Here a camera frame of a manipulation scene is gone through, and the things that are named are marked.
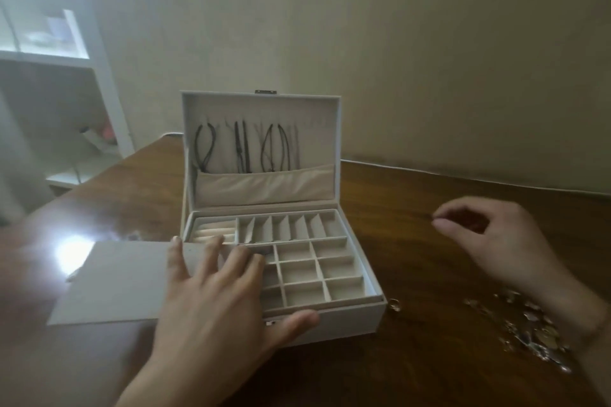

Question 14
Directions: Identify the white divided jewellery tray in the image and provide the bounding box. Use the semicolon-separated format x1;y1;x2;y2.
183;209;383;313

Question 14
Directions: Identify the white shelf unit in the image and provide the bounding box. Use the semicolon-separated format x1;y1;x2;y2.
0;6;136;193

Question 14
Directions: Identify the white paper sheet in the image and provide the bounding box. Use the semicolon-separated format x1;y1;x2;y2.
47;240;211;327

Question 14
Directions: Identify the pile of silver jewellery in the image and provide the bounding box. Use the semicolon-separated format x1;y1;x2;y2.
462;286;574;375

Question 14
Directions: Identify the red and white object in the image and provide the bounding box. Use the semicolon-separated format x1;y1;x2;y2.
79;121;118;152

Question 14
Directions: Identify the dark cord necklace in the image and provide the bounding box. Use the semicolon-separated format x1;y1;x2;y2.
233;120;252;175
193;122;218;175
260;122;292;174

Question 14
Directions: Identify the person's right hand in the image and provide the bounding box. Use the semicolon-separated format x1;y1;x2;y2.
432;196;571;299

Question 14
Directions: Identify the person's left hand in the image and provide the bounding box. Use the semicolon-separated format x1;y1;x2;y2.
142;235;320;386

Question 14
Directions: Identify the white jewellery box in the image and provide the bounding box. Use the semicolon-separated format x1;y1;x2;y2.
179;90;387;348

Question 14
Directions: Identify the person's right forearm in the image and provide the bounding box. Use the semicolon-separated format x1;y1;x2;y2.
537;268;611;407

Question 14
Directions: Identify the person's left forearm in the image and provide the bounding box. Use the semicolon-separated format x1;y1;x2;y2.
116;364;250;407

